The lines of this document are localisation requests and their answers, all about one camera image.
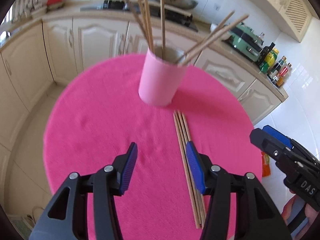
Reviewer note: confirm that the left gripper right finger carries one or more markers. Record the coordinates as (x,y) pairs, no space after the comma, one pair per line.
(256,214)

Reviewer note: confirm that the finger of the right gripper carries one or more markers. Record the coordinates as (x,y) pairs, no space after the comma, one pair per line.
(279,136)
(266,143)

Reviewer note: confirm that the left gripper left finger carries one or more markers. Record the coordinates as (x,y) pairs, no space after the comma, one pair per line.
(65,216)

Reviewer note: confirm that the thin brown chopstick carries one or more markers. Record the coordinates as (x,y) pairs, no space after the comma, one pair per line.
(186,172)

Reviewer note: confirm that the light bamboo chopstick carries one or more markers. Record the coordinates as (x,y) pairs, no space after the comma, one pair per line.
(149,26)
(163,27)
(213,33)

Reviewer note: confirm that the grey wooden chopstick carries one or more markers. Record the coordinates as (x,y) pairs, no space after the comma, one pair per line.
(183,61)

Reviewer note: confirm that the grey thick chopstick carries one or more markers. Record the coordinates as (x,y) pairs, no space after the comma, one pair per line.
(145,22)

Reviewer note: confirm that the dark wooden chopstick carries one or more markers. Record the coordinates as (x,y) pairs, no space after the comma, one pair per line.
(138,20)

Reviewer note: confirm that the cream lower kitchen cabinets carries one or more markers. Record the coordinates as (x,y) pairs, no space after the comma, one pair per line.
(56,50)

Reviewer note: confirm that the person right hand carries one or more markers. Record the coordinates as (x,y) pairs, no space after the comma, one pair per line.
(303,220)

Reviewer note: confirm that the sauce bottles group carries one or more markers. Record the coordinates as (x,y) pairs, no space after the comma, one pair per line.
(280,72)

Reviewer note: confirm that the green yellow bottle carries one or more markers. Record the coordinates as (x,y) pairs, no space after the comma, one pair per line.
(269,60)

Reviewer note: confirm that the green electric cooker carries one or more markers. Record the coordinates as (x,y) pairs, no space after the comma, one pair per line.
(244,40)

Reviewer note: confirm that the pink round table cloth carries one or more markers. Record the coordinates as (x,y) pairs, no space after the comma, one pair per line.
(100,114)

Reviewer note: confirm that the pink utensil cup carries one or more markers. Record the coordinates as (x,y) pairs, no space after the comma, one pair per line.
(161,76)

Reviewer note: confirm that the cream upper cabinets right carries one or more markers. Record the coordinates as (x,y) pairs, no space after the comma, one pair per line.
(291,16)

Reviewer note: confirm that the black gas hob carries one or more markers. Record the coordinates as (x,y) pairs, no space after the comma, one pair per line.
(172,14)

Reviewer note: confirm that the red lidded container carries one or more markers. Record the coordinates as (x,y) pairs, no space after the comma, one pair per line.
(51,2)

